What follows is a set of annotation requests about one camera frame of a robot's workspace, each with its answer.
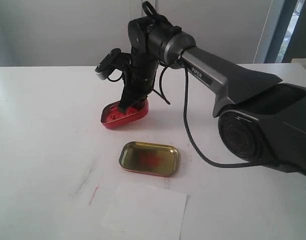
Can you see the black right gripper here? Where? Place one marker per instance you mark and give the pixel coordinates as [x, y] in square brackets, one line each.
[143, 67]

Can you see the red ink pad tin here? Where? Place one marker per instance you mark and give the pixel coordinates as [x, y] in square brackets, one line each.
[111, 118]

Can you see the red stamp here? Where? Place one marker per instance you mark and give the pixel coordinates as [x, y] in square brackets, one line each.
[132, 110]

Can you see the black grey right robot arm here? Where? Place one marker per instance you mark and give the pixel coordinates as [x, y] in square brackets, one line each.
[261, 119]

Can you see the gold tin lid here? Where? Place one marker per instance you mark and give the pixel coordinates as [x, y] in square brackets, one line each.
[150, 158]

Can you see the white paper sheet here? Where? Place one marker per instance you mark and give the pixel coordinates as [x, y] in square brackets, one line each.
[146, 211]

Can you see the white cabinet doors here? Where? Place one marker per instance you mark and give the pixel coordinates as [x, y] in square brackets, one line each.
[74, 32]

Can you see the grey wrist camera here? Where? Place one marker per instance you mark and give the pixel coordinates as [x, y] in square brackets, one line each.
[110, 63]

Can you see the dark window frame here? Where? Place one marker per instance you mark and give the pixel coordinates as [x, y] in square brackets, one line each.
[296, 47]

